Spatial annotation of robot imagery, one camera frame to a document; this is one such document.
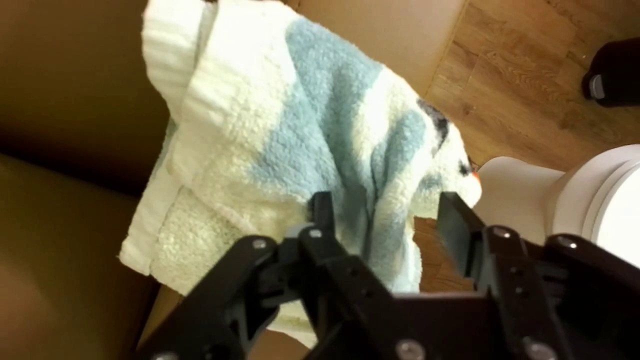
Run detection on white and blue towel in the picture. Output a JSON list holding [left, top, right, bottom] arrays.
[[118, 0, 484, 351]]

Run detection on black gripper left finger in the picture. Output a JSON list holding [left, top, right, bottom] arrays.
[[132, 190, 403, 360]]

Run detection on white toilet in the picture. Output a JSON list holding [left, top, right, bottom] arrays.
[[475, 143, 640, 270]]

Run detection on brown armchair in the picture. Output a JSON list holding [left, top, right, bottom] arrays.
[[0, 0, 469, 360]]

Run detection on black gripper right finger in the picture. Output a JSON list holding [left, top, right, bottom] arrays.
[[437, 190, 640, 360]]

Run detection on black floor object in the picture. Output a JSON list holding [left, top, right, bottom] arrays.
[[580, 36, 640, 110]]

